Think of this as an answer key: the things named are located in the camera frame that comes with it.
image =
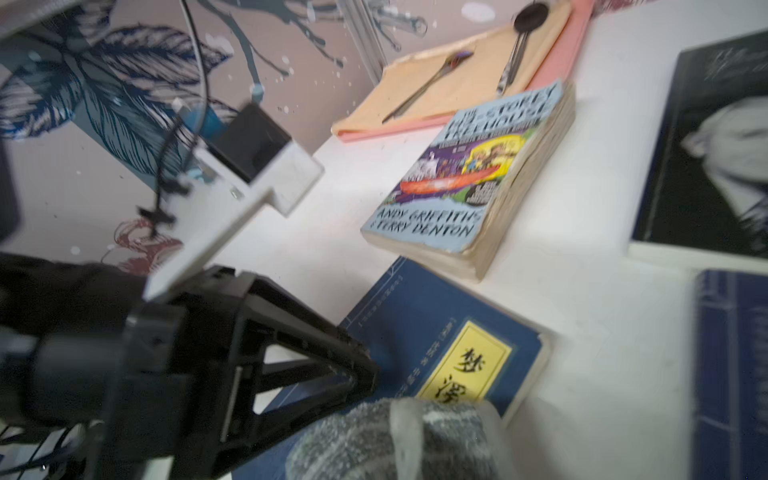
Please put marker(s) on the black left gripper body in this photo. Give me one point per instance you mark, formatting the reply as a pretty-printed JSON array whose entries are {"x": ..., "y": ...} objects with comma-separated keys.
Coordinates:
[{"x": 175, "y": 395}]

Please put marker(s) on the Treehouse colourful paperback book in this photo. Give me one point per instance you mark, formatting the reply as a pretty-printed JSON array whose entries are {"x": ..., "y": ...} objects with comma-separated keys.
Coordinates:
[{"x": 451, "y": 211}]

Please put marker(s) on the iridescent purple spoon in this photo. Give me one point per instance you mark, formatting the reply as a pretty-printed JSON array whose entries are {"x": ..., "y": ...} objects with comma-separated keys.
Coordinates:
[{"x": 452, "y": 62}]

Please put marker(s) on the grey striped cloth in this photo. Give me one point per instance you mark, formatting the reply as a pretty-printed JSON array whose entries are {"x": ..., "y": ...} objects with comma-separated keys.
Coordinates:
[{"x": 405, "y": 438}]

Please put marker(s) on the black ladle spoon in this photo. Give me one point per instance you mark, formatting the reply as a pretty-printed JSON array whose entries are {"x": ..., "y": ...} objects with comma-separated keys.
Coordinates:
[{"x": 526, "y": 21}]

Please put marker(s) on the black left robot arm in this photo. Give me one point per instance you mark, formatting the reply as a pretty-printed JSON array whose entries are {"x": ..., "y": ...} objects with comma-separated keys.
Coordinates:
[{"x": 61, "y": 348}]

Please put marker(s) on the beige placemat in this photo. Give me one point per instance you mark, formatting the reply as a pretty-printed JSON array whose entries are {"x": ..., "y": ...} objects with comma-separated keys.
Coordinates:
[{"x": 456, "y": 78}]

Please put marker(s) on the black portrait cover book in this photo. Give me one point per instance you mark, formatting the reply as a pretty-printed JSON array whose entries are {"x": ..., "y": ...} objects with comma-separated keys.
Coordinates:
[{"x": 704, "y": 204}]

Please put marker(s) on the blue book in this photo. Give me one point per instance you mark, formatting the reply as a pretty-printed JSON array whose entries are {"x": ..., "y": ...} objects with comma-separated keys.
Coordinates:
[
  {"x": 434, "y": 341},
  {"x": 730, "y": 377}
]

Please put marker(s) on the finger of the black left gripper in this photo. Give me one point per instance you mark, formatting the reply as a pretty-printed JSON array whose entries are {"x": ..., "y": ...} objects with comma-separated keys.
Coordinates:
[
  {"x": 280, "y": 342},
  {"x": 256, "y": 445}
]

